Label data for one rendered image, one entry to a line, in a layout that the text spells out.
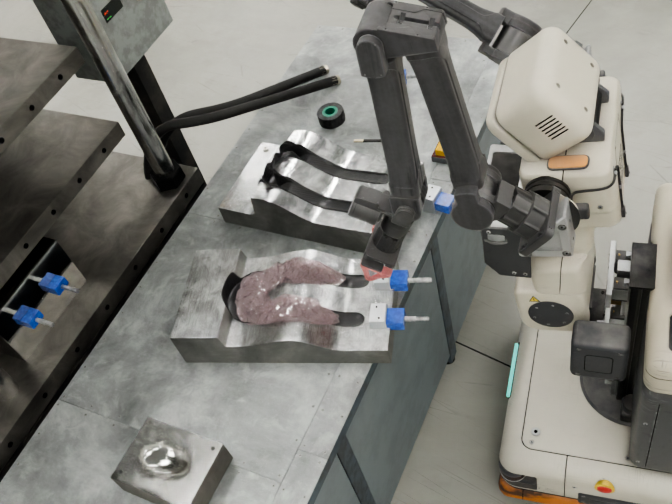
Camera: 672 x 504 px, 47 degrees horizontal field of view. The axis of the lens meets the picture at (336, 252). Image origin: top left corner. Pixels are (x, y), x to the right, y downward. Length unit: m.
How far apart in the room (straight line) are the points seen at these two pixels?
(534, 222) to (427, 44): 0.41
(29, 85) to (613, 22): 2.72
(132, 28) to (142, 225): 0.56
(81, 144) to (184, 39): 2.32
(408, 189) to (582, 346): 0.62
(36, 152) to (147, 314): 0.56
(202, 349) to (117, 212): 0.67
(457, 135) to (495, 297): 1.56
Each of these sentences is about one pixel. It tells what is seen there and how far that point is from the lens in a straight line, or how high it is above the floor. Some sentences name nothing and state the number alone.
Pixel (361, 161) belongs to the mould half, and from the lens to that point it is 2.07.
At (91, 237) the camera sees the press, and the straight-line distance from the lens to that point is 2.34.
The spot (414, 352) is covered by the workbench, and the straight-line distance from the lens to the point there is 2.23.
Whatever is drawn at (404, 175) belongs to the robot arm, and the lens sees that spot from 1.41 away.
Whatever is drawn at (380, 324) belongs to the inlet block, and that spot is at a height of 0.87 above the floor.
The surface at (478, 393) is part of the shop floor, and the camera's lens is 2.62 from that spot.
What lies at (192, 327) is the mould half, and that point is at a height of 0.91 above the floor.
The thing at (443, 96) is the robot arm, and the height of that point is 1.49.
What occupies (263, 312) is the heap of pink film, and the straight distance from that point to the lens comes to 1.81.
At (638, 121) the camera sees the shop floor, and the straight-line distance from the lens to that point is 3.42.
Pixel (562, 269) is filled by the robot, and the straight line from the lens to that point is 1.76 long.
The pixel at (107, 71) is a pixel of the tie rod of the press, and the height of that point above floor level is 1.21.
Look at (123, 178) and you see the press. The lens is 2.47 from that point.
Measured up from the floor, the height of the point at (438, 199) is 0.84.
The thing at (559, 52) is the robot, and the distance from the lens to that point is 1.51.
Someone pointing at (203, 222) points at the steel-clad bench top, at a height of 0.80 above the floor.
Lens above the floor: 2.29
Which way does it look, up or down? 49 degrees down
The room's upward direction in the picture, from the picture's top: 18 degrees counter-clockwise
